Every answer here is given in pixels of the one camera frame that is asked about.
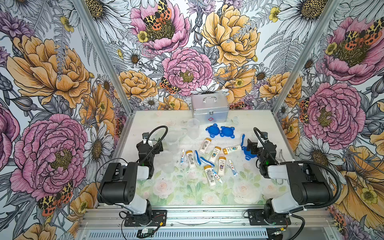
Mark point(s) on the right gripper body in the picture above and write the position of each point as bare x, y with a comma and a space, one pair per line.
255, 150

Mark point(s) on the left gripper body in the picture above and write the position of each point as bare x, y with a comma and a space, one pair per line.
156, 149

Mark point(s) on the blue lid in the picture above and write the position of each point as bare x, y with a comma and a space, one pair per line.
248, 154
213, 130
227, 132

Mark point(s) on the clear plastic cup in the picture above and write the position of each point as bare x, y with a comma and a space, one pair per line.
172, 141
193, 128

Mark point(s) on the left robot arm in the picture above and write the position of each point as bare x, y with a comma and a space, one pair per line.
118, 186

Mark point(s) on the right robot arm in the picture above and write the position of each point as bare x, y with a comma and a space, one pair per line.
312, 185

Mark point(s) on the clear packet right edge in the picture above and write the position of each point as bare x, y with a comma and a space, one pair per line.
280, 157

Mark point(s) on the white bottle lying sideways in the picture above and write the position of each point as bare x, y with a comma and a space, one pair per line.
232, 149

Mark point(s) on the white bottle left barcode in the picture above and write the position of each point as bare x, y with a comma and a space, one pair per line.
190, 159

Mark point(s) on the white bottle teal label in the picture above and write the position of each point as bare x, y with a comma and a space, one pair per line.
215, 154

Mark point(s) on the blue toothbrush in wrapper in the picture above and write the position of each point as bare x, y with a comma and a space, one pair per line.
198, 158

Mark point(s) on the clear plastic cup back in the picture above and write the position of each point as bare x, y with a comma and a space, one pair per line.
193, 128

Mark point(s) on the toothpaste tube front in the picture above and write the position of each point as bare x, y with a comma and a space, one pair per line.
217, 176

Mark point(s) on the white bottle back label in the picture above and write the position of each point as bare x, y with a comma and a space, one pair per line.
205, 144

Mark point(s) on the silver metal first-aid case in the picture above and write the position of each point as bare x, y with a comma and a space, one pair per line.
210, 108

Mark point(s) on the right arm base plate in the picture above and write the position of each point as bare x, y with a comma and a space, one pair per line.
258, 217

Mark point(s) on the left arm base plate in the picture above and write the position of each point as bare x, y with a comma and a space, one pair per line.
145, 217

